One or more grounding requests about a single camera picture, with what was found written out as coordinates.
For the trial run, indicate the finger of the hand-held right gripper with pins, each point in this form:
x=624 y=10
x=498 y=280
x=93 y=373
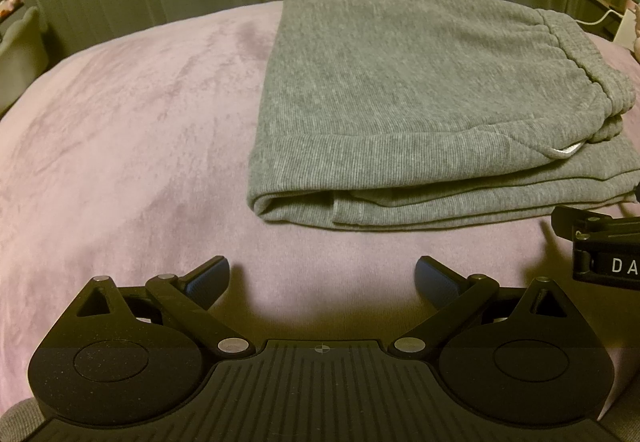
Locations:
x=595 y=219

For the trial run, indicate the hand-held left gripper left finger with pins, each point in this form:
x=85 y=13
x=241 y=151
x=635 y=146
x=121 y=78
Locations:
x=205 y=282

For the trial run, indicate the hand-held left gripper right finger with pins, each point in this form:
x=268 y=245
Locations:
x=435 y=282

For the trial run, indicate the grey pants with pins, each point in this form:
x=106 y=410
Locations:
x=400 y=97

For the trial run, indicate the pink blanket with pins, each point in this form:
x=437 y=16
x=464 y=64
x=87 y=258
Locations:
x=130 y=162

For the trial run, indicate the white box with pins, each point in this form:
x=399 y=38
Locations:
x=627 y=28

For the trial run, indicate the pale pink figurine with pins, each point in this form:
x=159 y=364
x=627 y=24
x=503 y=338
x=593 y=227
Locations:
x=637 y=30

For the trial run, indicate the dark bedside furniture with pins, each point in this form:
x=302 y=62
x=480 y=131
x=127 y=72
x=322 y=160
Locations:
x=597 y=2

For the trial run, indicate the grey upholstered chair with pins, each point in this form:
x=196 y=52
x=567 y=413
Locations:
x=22 y=52

